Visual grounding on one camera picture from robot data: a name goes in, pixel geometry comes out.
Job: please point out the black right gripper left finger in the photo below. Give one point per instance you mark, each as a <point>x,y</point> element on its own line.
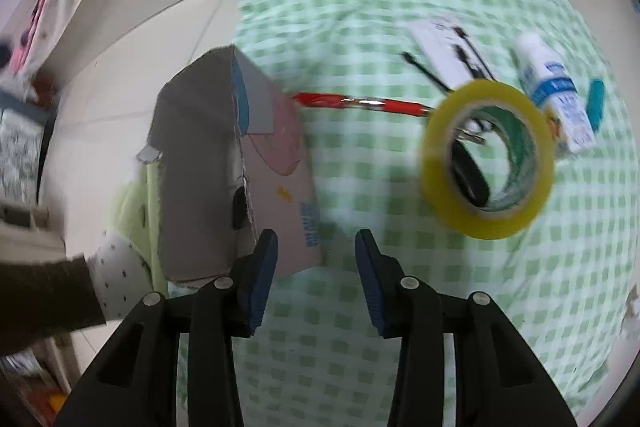
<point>133,379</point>

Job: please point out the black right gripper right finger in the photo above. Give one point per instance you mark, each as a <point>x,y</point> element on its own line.
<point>499,379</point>

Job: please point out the yellow tape roll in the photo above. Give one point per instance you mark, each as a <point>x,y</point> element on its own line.
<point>511,143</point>

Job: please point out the light green slipper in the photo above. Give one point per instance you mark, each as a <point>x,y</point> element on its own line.
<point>126,265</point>

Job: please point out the dark sock foot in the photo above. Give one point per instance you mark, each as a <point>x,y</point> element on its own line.
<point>45,299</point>

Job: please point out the crumpled white paper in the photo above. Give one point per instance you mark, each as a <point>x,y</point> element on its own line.
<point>631,320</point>

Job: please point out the black key fob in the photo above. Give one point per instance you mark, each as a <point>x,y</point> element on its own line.
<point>468,177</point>

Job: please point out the cardboard box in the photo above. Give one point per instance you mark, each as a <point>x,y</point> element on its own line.
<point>233,163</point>

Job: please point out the green checkered cloth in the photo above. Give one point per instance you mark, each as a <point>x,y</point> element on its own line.
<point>316,360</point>

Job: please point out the white blue bottle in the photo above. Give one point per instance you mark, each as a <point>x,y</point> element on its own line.
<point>547,83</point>

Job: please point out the black cable tie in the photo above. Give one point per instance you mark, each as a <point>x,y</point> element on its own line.
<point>410,59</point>

